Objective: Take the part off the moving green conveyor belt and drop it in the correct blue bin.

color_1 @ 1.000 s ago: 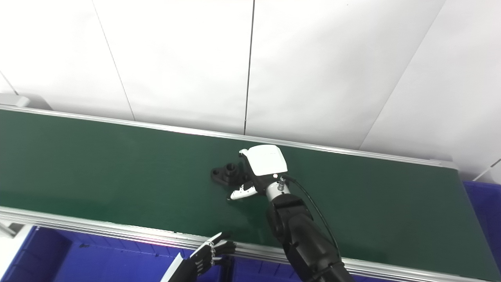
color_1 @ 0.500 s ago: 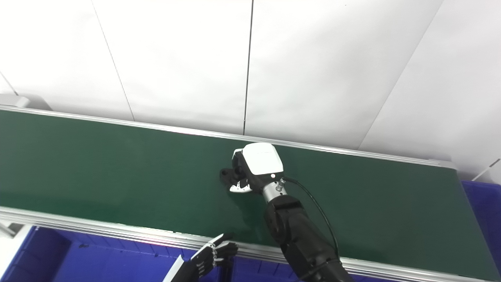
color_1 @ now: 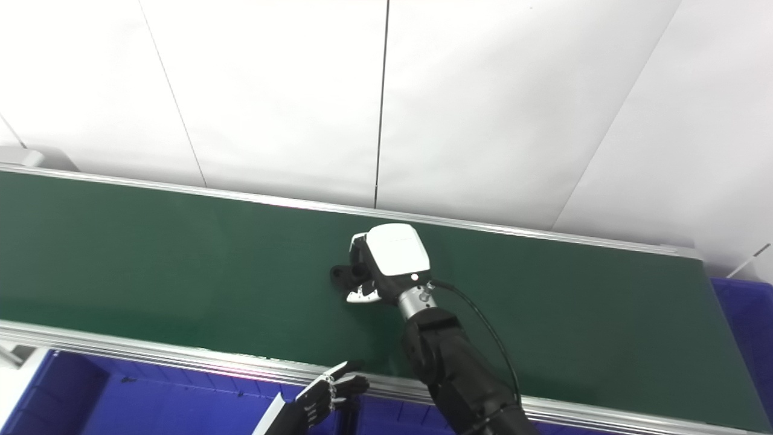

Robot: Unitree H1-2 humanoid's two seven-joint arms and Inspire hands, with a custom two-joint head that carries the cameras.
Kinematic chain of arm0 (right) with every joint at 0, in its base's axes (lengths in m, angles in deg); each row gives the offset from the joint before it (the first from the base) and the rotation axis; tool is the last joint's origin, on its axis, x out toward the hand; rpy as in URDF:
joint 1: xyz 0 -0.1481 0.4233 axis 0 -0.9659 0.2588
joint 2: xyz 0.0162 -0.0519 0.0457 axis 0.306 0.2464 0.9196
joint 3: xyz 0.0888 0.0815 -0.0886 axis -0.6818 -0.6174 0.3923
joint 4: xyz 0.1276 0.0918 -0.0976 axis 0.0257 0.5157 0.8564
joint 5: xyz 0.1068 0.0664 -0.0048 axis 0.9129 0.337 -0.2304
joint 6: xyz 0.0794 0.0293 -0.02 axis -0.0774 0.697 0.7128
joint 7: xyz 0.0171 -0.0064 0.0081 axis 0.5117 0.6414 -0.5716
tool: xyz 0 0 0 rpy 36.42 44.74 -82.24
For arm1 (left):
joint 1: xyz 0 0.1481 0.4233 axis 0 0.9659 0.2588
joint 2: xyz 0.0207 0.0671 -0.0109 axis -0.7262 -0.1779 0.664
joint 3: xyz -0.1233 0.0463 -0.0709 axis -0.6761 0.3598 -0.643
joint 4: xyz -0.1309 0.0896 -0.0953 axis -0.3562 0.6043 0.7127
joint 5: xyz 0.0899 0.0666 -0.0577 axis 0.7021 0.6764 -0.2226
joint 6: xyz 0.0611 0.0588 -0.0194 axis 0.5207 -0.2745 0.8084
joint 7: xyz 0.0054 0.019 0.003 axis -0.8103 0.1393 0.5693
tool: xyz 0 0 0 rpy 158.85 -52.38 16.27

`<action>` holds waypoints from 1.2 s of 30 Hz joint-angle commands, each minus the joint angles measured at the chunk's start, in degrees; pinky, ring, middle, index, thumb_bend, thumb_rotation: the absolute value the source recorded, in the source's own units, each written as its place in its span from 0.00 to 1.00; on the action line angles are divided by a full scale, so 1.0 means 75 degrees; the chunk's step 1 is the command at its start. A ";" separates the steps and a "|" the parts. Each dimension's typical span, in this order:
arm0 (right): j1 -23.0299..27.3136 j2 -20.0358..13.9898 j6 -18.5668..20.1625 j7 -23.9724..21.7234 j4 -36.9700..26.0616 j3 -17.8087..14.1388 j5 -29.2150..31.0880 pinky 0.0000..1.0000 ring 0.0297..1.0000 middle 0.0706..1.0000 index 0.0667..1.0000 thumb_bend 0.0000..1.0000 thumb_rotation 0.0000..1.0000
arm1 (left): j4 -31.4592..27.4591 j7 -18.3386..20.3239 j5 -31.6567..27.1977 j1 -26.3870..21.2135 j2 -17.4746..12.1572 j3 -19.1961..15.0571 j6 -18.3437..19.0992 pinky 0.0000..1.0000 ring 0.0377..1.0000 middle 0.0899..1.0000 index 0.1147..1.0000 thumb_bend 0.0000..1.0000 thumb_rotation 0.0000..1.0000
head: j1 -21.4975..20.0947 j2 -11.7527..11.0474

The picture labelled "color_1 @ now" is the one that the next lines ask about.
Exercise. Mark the green conveyor belt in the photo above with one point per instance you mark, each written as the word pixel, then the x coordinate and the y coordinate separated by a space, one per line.
pixel 151 351
pixel 181 272

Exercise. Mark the black bracket part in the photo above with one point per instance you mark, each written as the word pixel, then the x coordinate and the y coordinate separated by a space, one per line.
pixel 341 275

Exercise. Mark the blue bin with white part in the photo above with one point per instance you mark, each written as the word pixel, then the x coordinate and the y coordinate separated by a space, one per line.
pixel 151 405

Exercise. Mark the grey conveyor support bracket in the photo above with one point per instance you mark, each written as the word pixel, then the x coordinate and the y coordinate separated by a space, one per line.
pixel 7 355

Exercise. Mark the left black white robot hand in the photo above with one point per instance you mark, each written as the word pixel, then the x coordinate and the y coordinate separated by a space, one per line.
pixel 296 414

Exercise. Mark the blue bin with black part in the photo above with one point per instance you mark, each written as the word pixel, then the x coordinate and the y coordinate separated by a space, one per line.
pixel 392 420

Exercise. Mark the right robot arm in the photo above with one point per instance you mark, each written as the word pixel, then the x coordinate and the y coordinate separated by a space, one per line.
pixel 459 374

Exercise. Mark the blue bin at conveyor end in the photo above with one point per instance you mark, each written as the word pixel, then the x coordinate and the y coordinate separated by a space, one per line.
pixel 746 326

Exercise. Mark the thin white black rod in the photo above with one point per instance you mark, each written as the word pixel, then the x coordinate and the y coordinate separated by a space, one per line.
pixel 749 261

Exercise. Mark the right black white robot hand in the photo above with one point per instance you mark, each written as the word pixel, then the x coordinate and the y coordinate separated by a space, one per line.
pixel 395 251

